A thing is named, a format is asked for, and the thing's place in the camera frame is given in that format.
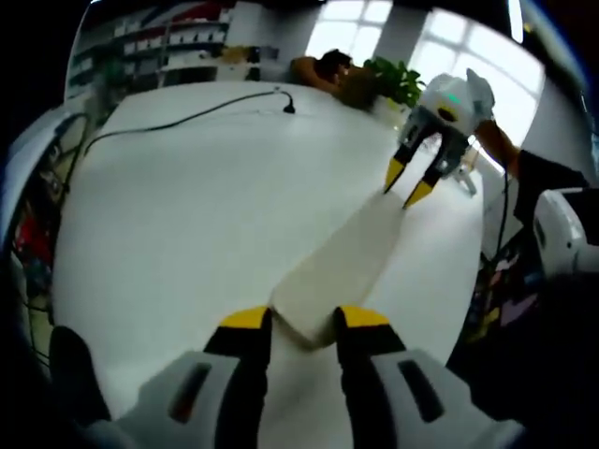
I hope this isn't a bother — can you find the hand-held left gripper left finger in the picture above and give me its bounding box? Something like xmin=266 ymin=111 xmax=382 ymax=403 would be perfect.
xmin=116 ymin=306 xmax=272 ymax=449

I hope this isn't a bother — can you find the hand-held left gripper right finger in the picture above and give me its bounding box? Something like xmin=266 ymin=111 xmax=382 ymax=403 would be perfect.
xmin=334 ymin=306 xmax=520 ymax=449

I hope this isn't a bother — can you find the beige cutlery case base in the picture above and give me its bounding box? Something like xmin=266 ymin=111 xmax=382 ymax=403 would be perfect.
xmin=272 ymin=306 xmax=371 ymax=353

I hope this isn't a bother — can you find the beige cutlery case lid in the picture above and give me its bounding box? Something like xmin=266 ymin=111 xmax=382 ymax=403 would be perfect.
xmin=270 ymin=191 xmax=406 ymax=340

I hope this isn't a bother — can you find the green potted plant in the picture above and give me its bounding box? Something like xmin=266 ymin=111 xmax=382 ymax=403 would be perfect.
xmin=364 ymin=55 xmax=428 ymax=109

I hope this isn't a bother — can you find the white chest-worn device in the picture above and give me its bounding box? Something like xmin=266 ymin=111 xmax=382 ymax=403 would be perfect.
xmin=533 ymin=186 xmax=599 ymax=284

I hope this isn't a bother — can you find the colourful block-pattern floor mat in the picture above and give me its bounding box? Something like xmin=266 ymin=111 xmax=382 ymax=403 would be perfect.
xmin=470 ymin=242 xmax=547 ymax=343

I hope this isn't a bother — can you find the dark rounded object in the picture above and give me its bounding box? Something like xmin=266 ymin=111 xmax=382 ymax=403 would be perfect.
xmin=49 ymin=325 xmax=111 ymax=425

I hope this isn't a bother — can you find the shelf unit with white boxes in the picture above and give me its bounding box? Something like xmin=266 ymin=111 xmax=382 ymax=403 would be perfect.
xmin=69 ymin=0 xmax=283 ymax=91

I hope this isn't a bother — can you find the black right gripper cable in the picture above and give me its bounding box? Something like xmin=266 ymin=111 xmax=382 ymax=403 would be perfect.
xmin=493 ymin=164 xmax=514 ymax=264

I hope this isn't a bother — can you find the black cable with plug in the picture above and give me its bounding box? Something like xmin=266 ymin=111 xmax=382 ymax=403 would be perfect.
xmin=63 ymin=88 xmax=298 ymax=197

